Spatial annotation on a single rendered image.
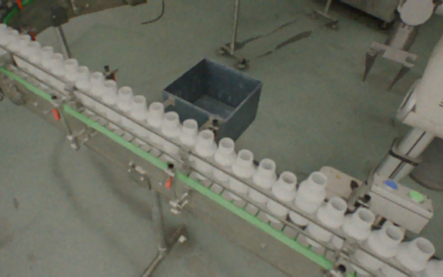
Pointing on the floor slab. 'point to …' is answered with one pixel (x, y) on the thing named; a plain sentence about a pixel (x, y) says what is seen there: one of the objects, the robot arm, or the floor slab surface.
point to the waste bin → (441, 165)
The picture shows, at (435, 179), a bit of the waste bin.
